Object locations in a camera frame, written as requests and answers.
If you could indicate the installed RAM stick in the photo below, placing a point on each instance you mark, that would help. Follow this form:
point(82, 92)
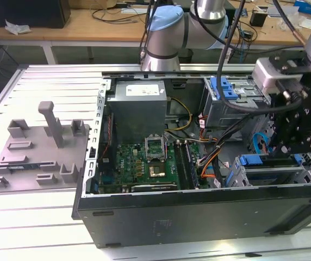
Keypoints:
point(192, 166)

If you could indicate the black computer tower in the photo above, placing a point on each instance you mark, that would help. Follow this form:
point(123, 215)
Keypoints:
point(36, 13)

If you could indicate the small black box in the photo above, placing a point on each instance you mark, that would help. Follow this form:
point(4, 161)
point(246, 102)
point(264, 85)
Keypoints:
point(258, 19)

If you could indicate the CPU socket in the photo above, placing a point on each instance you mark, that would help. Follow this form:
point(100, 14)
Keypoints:
point(156, 170)

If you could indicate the grey flat device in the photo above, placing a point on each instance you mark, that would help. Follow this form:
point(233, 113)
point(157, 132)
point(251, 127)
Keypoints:
point(273, 11)

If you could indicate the blue cardboard box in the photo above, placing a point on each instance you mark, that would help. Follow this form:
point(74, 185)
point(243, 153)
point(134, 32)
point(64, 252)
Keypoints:
point(309, 6)

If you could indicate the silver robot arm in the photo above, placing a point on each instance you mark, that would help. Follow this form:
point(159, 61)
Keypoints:
point(166, 38)

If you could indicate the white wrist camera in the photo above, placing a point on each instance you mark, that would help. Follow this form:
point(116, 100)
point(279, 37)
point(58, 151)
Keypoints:
point(264, 76)

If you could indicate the loose RAM stick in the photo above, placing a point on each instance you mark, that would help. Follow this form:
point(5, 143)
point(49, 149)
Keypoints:
point(19, 167)

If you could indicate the grey parts rack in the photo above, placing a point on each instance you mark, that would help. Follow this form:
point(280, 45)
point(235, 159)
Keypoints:
point(36, 152)

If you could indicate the metal optical drive cage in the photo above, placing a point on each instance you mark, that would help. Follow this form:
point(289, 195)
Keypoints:
point(226, 117)

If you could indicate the graphics card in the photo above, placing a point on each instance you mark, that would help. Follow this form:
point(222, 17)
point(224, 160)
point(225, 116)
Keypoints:
point(152, 187)

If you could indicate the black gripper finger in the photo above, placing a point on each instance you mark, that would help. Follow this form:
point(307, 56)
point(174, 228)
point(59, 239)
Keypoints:
point(283, 127)
point(307, 141)

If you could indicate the wooden desk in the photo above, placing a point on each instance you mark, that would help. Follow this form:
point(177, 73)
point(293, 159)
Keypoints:
point(104, 30)

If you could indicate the grey power supply unit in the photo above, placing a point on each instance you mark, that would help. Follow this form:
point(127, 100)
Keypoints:
point(136, 114)

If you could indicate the black open PC case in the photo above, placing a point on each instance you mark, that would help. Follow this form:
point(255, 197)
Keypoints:
point(171, 223)

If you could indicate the dark waste bin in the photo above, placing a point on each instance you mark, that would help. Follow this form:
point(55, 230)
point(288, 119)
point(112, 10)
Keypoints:
point(185, 55)

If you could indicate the clear plastic bag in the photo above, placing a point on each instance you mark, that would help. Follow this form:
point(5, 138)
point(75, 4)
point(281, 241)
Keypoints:
point(290, 23)

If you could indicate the metal disk bay cage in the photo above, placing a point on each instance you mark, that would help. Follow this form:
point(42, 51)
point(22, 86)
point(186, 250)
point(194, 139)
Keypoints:
point(269, 171)

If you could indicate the crumpled white plastic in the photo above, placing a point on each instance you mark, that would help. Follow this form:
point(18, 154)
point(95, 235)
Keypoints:
point(18, 27)

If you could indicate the locking lever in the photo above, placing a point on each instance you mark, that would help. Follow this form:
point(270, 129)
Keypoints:
point(166, 148)

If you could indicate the blue drive cage latch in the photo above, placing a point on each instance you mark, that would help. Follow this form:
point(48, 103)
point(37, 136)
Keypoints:
point(226, 95)

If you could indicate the green motherboard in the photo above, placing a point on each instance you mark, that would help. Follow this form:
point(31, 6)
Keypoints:
point(129, 168)

